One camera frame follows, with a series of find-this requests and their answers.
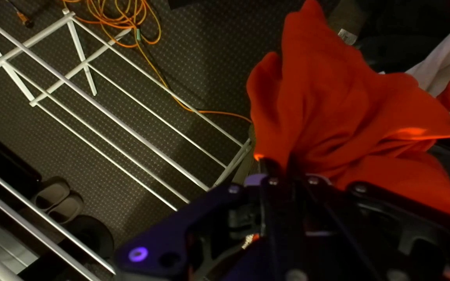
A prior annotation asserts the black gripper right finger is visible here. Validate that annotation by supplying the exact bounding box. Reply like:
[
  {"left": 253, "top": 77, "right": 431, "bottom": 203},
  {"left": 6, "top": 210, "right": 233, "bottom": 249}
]
[{"left": 306, "top": 175, "right": 450, "bottom": 261}]

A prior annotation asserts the pair of slippers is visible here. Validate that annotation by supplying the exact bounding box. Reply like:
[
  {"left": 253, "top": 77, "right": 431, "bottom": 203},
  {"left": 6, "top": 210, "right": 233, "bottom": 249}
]
[{"left": 31, "top": 178, "right": 84, "bottom": 225}]

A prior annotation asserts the pile of black clothes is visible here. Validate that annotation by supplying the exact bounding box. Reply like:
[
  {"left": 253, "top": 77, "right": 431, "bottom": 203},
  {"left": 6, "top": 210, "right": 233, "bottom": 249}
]
[{"left": 334, "top": 0, "right": 450, "bottom": 72}]

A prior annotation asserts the white metal drying rack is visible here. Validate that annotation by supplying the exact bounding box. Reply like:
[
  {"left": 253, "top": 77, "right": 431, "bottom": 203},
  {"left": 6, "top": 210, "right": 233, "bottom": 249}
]
[{"left": 0, "top": 7, "right": 253, "bottom": 281}]

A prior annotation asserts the orange shirt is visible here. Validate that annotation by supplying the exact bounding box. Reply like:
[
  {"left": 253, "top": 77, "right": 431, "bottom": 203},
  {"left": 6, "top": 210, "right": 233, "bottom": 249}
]
[{"left": 247, "top": 0, "right": 450, "bottom": 216}]

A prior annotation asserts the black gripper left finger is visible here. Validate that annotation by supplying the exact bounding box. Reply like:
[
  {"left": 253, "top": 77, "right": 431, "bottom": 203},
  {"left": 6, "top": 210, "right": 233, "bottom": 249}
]
[{"left": 114, "top": 174, "right": 267, "bottom": 277}]

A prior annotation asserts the orange extension cable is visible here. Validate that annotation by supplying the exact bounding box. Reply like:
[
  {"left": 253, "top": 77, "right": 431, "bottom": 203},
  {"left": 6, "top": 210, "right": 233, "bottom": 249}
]
[{"left": 4, "top": 0, "right": 253, "bottom": 125}]

